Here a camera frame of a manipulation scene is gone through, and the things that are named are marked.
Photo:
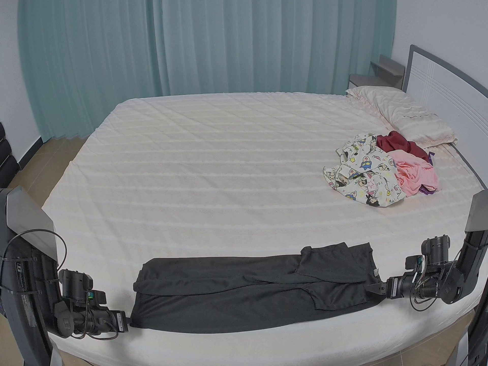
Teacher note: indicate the black T-shirt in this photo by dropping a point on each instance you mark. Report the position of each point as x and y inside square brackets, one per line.
[228, 296]

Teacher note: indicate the grey bedside table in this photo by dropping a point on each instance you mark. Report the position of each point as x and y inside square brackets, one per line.
[375, 79]

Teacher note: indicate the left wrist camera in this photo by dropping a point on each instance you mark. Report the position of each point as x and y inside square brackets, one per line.
[96, 297]

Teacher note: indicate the dark red garment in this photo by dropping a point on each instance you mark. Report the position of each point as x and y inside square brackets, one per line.
[400, 143]

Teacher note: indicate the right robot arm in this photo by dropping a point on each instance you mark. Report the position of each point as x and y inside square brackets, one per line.
[472, 257]

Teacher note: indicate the cream pillow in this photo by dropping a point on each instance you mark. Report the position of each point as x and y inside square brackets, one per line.
[408, 113]

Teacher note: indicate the pink garment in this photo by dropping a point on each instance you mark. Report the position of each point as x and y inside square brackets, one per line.
[415, 174]

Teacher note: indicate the purple garment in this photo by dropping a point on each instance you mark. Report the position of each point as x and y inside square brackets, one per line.
[431, 158]

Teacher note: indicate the white printed garment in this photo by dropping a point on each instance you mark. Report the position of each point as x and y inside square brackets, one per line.
[362, 174]

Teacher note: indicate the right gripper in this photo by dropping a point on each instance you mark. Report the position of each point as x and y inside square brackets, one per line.
[400, 287]

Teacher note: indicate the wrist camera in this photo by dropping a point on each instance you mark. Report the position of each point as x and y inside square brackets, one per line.
[413, 263]
[96, 297]

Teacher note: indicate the bed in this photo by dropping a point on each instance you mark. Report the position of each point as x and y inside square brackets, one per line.
[209, 166]

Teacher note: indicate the blue-green curtain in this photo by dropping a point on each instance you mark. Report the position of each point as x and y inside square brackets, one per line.
[91, 52]
[274, 32]

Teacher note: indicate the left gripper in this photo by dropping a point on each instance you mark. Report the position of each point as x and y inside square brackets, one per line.
[114, 321]

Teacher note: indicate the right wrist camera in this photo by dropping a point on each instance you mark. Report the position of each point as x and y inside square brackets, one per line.
[413, 263]

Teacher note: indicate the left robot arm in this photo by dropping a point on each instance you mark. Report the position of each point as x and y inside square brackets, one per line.
[26, 242]

